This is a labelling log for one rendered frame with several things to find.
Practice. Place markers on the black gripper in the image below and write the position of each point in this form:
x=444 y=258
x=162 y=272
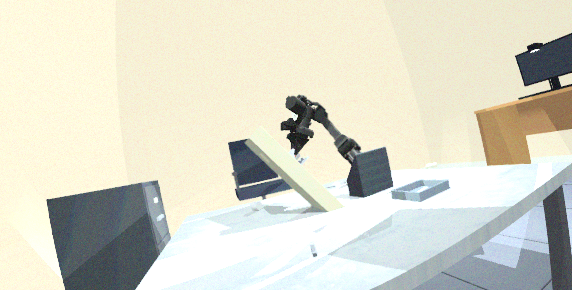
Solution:
x=300 y=137

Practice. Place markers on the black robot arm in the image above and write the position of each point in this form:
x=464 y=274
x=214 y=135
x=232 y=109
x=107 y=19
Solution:
x=302 y=106

